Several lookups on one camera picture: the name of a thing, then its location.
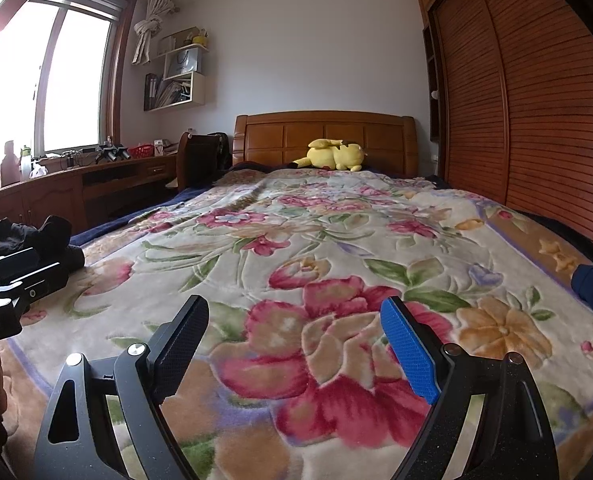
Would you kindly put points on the white wall shelf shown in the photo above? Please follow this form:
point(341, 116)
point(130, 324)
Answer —
point(199, 87)

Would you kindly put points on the silver paper bag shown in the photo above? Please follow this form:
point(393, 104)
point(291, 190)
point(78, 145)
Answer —
point(186, 62)

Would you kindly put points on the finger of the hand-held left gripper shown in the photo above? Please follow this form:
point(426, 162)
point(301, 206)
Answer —
point(11, 264)
point(44, 285)

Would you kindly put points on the black binder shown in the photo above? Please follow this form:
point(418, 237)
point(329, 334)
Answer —
point(150, 92)

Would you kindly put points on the wooden desk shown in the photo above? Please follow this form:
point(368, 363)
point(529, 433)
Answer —
point(51, 200)

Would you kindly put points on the white plastic bag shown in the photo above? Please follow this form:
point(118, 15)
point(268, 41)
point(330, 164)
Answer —
point(37, 170)

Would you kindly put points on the yellow ornament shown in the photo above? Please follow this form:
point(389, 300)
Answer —
point(200, 37)

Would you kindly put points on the green cap bottle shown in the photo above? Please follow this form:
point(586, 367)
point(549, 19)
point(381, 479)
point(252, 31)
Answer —
point(25, 165)

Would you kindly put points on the wooden louvered wardrobe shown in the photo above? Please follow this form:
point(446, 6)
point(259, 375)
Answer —
point(526, 110)

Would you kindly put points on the black devices on stand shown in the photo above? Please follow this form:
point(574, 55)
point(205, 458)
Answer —
point(112, 151)

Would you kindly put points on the stack of papers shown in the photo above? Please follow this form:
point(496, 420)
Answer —
point(174, 92)

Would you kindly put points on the window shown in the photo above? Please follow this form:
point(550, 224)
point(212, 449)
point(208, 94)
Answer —
point(71, 85)

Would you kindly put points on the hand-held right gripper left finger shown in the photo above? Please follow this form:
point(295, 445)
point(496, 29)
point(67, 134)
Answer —
point(181, 345)

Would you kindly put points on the tied beige curtain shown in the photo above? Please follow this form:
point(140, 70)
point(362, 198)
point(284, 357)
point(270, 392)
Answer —
point(146, 30)

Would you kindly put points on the red basket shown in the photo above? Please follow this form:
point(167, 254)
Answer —
point(140, 151)

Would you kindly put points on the wooden bed headboard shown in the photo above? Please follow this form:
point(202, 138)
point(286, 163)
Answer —
point(276, 140)

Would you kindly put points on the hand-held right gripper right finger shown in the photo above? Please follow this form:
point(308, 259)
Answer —
point(409, 355)

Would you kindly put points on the white carton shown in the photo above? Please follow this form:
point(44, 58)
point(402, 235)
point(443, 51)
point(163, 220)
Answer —
point(160, 147)

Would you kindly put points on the black trench coat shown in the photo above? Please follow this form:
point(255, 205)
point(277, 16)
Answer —
point(59, 240)

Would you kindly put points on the large translucent bottle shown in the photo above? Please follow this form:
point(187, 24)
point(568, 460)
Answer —
point(10, 167)

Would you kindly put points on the yellow plush toy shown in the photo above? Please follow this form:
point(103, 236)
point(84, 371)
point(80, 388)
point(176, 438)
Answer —
point(336, 157)

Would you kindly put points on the wooden chair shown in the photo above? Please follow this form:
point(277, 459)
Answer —
point(182, 170)

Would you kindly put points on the floral blanket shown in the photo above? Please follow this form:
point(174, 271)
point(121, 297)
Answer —
point(326, 240)

